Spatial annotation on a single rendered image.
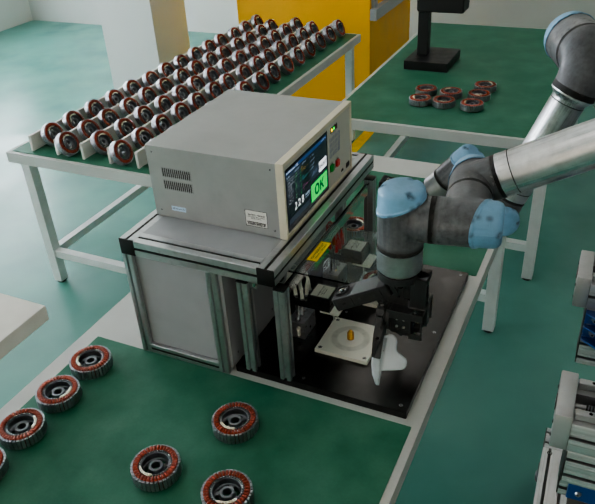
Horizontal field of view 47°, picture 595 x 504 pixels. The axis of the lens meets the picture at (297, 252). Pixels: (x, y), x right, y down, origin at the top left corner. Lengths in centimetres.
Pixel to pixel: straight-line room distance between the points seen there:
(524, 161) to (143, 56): 479
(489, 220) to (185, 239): 90
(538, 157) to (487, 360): 200
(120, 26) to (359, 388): 444
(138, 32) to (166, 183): 394
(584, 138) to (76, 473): 128
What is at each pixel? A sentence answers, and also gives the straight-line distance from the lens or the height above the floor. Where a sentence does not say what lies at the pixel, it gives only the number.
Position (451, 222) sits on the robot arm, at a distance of 106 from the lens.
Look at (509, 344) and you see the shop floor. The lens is 317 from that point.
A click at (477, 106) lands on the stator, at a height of 78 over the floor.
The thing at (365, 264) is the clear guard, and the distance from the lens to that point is 168.
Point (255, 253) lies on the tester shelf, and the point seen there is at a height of 111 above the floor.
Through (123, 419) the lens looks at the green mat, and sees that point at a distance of 181.
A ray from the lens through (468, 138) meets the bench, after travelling 325.
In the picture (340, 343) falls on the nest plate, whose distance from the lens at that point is 188.
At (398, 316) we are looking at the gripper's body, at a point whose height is 128.
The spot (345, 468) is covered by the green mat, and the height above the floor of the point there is 75.
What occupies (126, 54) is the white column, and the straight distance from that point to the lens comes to 583.
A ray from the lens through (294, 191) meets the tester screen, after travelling 168.
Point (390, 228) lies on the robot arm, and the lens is 107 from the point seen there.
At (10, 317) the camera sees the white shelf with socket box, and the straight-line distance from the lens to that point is 145.
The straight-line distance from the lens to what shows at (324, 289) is 185.
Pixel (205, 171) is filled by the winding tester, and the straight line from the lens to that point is 172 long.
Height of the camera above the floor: 199
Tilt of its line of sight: 32 degrees down
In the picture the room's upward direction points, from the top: 4 degrees counter-clockwise
